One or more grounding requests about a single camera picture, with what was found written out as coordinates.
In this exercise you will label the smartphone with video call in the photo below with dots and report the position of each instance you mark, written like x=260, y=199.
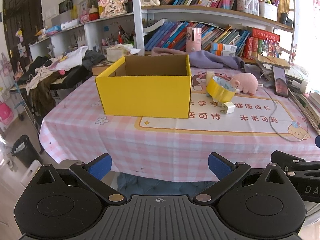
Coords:
x=280, y=83

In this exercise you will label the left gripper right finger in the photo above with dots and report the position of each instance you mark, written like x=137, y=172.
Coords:
x=230, y=176

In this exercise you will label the pink cylindrical gadget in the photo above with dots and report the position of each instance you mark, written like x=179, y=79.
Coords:
x=194, y=39

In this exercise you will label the pink plush pig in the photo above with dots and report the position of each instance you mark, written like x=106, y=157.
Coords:
x=245, y=83

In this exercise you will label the white bookshelf frame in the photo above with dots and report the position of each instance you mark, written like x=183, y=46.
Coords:
x=141, y=17

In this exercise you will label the purple cloth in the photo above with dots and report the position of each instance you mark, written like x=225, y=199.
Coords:
x=204, y=59

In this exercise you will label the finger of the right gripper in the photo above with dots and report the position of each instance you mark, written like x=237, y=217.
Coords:
x=290, y=163

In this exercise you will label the white charger plug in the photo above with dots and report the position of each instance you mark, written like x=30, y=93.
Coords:
x=227, y=108

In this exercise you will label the yellow tape roll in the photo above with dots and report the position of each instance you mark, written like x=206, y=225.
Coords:
x=220, y=89

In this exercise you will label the orange white box stack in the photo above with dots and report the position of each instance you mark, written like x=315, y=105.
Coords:
x=221, y=49

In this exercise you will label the black trash bin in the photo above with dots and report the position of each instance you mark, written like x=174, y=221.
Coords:
x=25, y=152

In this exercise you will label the pink checkered tablecloth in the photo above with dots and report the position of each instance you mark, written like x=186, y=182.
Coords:
x=177, y=149

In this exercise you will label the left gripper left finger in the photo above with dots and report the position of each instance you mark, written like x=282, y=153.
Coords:
x=92, y=173

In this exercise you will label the white pen holder box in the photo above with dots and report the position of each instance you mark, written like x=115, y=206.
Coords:
x=268, y=11

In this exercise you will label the colourful figure display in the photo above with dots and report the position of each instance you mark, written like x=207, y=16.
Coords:
x=271, y=48

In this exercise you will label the red dictionary book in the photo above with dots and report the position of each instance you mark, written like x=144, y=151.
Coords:
x=261, y=42

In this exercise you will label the yellow cardboard box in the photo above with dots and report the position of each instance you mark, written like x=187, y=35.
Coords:
x=147, y=86

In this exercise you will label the pile of clothes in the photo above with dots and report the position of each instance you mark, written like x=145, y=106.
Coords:
x=65, y=72

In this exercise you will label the brown paper envelope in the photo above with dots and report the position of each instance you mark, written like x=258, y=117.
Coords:
x=274, y=61

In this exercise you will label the white tape roll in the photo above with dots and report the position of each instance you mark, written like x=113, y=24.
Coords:
x=209, y=75

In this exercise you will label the pink doll figurine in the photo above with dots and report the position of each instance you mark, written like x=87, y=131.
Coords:
x=111, y=8

